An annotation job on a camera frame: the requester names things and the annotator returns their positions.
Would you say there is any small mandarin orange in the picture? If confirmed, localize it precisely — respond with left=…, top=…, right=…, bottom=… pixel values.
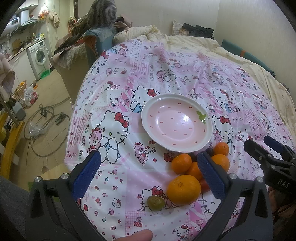
left=211, top=154, right=230, bottom=172
left=186, top=162, right=203, bottom=181
left=171, top=154, right=192, bottom=175
left=213, top=142, right=229, bottom=156

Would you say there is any dark purple grape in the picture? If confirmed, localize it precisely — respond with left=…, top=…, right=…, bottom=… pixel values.
left=206, top=148, right=214, bottom=157

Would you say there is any red cherry tomato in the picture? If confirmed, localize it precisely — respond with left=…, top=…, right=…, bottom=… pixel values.
left=199, top=179, right=210, bottom=193

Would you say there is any large orange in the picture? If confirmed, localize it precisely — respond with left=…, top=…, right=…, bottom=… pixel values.
left=166, top=175, right=201, bottom=206

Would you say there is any green grape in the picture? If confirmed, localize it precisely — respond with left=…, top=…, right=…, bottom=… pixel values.
left=147, top=196, right=165, bottom=211

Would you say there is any operator hand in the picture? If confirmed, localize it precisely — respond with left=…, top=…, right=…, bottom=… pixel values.
left=115, top=229, right=153, bottom=241

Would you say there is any yellow wooden rack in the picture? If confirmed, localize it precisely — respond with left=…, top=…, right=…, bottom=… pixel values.
left=1, top=121, right=25, bottom=179

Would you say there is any pink strawberry ceramic plate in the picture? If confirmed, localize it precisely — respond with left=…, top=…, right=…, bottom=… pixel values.
left=141, top=93, right=213, bottom=153

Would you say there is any pink Hello Kitty bedsheet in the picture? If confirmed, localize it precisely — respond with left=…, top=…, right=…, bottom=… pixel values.
left=65, top=37, right=295, bottom=240

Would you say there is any white plastic bag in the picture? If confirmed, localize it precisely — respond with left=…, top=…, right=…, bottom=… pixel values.
left=24, top=85, right=39, bottom=107

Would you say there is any teal bed headboard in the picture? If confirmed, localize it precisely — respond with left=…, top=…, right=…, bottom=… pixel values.
left=221, top=39, right=276, bottom=77

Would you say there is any pink plush garment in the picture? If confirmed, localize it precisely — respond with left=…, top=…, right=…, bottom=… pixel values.
left=0, top=53, right=15, bottom=102

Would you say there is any dark clothes pile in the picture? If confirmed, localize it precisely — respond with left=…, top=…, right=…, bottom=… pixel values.
left=182, top=23, right=214, bottom=39

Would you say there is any white washing machine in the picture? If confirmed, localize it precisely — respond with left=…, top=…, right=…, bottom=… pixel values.
left=26, top=39, right=50, bottom=81

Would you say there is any teal chair back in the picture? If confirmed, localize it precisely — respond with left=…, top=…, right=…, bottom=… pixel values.
left=83, top=27, right=116, bottom=67

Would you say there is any white water heater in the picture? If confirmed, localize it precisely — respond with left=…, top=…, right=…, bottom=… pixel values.
left=3, top=16, right=21, bottom=35

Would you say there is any grey tabby cat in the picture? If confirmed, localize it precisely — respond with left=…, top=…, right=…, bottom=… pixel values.
left=87, top=0, right=117, bottom=29

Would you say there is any hose on floor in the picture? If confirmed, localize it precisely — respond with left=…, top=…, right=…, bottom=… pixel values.
left=23, top=98, right=71, bottom=158

